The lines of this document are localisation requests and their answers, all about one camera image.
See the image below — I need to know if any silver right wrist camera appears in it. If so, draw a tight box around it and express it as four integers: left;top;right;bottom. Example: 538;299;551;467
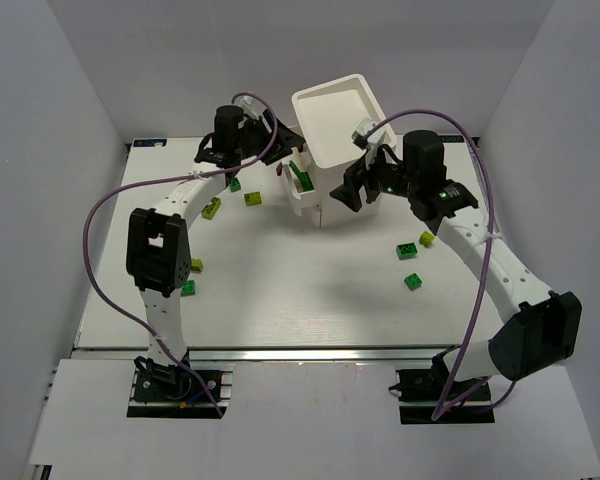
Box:
351;118;376;150

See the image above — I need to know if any white drawer cabinet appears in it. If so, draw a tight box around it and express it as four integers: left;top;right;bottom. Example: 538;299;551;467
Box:
291;74;385;228

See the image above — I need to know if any green 2x4 lego brick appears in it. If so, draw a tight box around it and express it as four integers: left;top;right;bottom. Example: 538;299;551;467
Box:
289;160;314;192

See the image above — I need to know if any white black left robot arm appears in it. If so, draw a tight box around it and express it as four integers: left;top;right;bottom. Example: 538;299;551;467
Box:
126;105;305;366

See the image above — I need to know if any blue corner label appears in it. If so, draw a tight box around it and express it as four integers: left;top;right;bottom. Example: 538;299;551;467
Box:
438;135;465;143
132;138;167;148

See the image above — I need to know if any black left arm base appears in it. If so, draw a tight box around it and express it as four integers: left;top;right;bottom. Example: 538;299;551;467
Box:
126;356;231;420

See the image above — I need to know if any dark green 2x2 lego brick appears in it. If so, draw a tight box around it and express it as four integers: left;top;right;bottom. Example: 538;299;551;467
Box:
229;178;241;193

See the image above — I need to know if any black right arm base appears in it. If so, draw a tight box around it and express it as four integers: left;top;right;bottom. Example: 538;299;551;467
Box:
392;367;496;426

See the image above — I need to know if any lime 2x2 lego brick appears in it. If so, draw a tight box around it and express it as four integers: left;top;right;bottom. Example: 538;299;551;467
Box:
244;191;262;206

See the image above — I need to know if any green 2x3 lego brick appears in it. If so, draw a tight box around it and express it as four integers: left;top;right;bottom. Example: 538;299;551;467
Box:
180;280;196;297
396;242;418;260

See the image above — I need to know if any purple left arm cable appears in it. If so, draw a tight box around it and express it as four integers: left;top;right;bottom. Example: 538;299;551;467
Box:
82;91;281;419

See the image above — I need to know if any lime 2x4 lego brick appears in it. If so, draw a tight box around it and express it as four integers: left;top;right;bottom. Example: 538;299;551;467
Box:
201;197;221;220

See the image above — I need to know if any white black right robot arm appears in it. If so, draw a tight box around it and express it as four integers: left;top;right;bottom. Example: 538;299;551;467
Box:
330;130;582;382

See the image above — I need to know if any blue left corner label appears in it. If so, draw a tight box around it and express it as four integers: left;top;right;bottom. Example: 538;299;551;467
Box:
132;138;167;148

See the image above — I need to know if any small lime lego brick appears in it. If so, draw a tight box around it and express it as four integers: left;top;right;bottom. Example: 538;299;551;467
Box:
191;258;204;273
419;231;435;248

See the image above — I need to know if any blue right corner label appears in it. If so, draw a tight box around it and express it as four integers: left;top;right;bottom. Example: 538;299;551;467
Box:
438;135;465;143

